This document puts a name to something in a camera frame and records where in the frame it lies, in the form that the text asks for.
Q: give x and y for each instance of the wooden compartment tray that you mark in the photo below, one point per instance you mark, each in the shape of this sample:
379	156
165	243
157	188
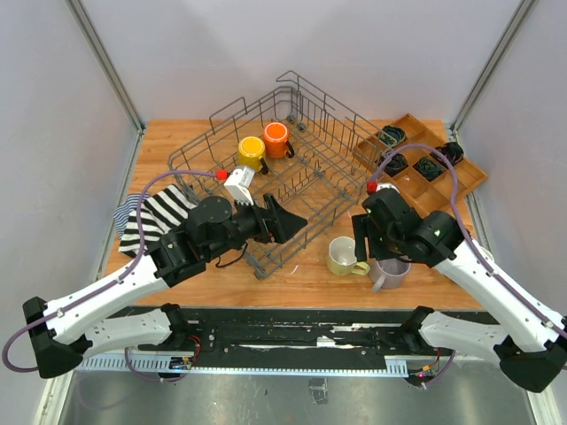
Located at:
426	174

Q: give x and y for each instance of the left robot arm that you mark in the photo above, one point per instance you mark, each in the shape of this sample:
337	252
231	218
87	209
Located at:
65	331

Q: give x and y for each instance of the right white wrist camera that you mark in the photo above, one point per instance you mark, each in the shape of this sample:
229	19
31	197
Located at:
384	185

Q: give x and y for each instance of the grey wire dish rack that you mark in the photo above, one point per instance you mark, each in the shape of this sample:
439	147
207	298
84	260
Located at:
336	151

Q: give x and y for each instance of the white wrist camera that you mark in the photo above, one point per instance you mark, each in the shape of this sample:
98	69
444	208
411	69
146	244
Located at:
384	185
238	183

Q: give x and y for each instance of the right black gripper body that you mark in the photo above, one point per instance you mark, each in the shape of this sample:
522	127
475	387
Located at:
380	245

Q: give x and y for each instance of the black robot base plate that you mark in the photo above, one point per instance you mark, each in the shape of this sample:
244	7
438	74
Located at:
376	332

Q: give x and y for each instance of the aluminium frame post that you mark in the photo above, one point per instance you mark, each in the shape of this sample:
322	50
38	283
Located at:
85	24
508	36

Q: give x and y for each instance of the cream ceramic mug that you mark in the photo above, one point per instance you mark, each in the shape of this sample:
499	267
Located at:
341	260

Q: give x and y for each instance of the yellow enamel mug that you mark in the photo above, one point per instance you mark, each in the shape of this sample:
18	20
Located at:
251	152

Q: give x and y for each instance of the black white striped cloth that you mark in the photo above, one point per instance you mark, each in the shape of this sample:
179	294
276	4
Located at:
160	213

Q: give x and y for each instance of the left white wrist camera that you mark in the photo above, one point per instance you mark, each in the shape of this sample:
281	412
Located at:
238	183

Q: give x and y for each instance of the lilac ceramic mug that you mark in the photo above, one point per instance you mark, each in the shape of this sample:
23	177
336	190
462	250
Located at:
388	274

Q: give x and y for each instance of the right aluminium frame post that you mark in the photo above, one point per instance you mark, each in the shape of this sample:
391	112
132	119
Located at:
508	36

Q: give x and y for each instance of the slotted cable duct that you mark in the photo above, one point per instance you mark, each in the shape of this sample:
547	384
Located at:
317	363

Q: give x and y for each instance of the left aluminium frame post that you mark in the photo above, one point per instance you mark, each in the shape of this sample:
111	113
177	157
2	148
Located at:
85	24

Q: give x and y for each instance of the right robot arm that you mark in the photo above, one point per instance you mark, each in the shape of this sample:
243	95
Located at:
528	339

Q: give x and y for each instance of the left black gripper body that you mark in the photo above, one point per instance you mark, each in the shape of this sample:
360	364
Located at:
252	225

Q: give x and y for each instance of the orange ceramic mug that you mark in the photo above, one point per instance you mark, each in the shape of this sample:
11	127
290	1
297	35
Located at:
276	138

